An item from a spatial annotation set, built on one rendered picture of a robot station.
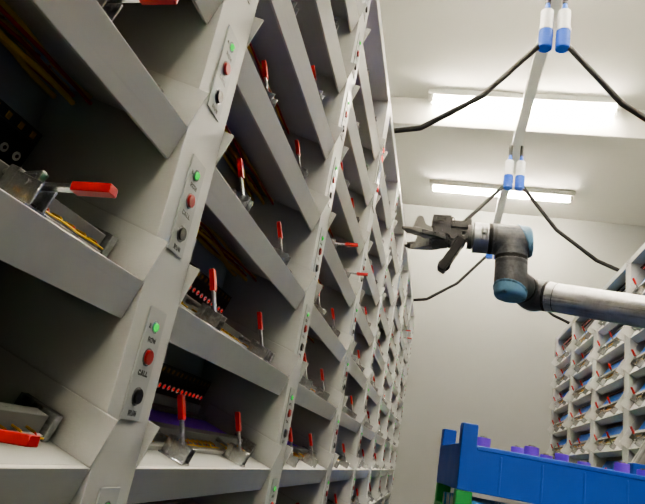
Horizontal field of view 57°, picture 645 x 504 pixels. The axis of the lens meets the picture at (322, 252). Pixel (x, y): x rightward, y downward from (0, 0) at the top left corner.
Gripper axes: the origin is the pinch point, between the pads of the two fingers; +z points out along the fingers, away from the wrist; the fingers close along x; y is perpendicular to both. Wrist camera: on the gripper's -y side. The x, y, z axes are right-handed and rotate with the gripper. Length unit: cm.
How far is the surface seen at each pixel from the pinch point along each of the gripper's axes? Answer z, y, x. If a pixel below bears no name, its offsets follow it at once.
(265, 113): 17, -13, 86
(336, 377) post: 19, -39, -30
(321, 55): 20, 28, 48
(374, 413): 19, -39, -170
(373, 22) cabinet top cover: 15, 68, 13
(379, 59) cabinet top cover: 15, 68, -5
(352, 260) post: 19.2, 2.1, -30.3
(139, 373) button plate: 18, -58, 106
